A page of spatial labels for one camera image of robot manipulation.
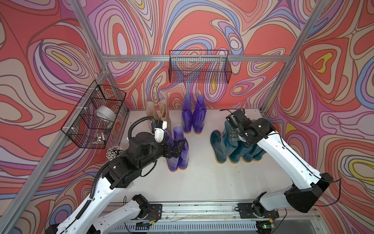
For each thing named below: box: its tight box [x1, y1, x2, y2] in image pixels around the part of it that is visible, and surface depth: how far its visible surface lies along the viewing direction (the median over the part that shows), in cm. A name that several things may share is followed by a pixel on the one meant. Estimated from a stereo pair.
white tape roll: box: [94, 105, 117, 122], surface depth 76 cm
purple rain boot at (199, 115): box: [192, 95, 207, 135], surface depth 93 cm
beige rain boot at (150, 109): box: [145, 101, 156, 119], surface depth 93 cm
